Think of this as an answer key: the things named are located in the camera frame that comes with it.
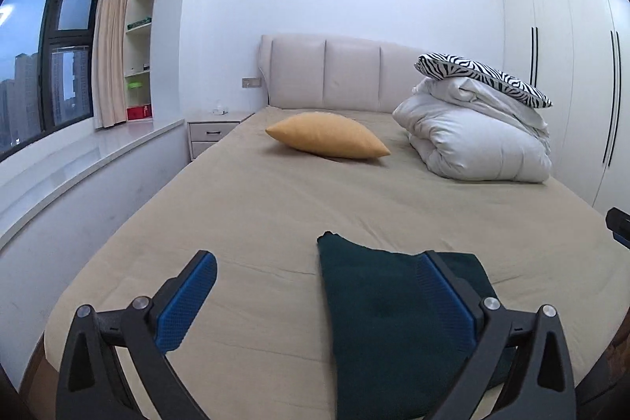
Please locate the grey wall switch panel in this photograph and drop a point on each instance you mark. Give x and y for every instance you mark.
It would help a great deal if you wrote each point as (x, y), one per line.
(251, 82)

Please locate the yellow pillow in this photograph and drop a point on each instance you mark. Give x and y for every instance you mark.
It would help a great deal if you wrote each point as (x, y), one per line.
(325, 137)

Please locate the beige curtain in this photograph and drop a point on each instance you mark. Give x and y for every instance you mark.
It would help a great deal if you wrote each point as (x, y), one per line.
(110, 56)

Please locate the dark framed window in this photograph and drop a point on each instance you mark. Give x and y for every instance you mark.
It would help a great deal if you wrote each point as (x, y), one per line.
(69, 80)

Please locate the light green box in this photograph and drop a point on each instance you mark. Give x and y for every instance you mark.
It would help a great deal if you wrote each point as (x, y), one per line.
(136, 84)

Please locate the white folded duvet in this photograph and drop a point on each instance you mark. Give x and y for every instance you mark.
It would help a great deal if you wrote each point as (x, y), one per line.
(467, 139)

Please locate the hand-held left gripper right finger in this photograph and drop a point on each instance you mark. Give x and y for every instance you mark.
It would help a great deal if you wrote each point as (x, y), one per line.
(445, 297)

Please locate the zebra print pillow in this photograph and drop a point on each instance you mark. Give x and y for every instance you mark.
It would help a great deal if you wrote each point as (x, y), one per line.
(472, 68)

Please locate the bed with beige sheet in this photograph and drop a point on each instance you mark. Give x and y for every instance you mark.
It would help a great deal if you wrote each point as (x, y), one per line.
(246, 213)

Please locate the white nightstand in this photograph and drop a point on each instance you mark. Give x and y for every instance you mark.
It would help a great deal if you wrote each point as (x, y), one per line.
(211, 134)

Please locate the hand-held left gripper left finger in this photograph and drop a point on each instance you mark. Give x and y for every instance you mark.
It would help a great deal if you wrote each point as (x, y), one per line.
(189, 302)

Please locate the white window sill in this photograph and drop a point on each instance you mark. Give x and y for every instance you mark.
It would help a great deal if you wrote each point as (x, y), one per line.
(74, 154)

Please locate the dark teal knit sweater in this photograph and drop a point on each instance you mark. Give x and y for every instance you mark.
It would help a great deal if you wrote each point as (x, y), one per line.
(374, 316)

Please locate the white wardrobe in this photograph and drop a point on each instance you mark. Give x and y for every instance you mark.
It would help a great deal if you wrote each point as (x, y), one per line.
(566, 80)

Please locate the small white object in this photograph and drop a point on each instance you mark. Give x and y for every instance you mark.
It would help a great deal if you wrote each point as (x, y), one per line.
(219, 110)

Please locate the flat dark green item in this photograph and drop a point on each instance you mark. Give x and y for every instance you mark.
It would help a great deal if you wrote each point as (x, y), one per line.
(139, 24)

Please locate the cream padded headboard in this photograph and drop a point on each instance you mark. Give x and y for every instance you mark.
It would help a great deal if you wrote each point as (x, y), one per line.
(352, 75)

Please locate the red box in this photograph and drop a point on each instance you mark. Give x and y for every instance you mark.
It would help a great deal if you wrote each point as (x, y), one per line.
(138, 112)

